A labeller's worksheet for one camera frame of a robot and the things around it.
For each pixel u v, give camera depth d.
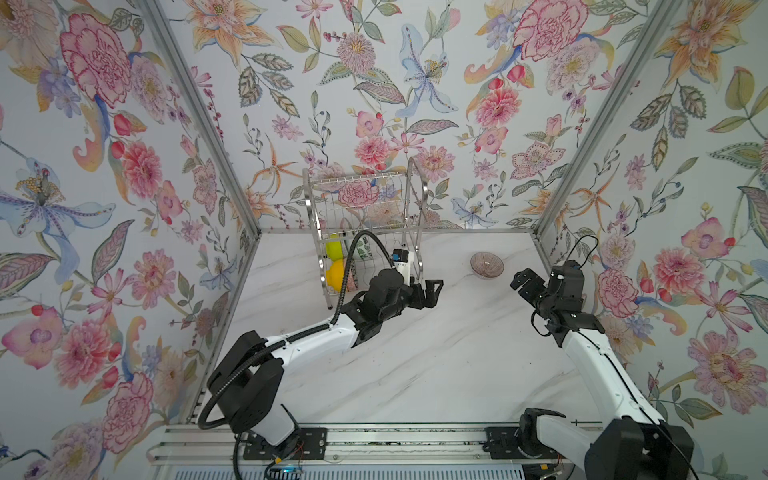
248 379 0.43
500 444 0.73
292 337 0.49
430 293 0.71
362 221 1.23
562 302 0.61
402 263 0.70
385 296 0.61
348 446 0.75
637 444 0.39
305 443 0.73
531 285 0.75
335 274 0.93
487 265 1.07
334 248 0.98
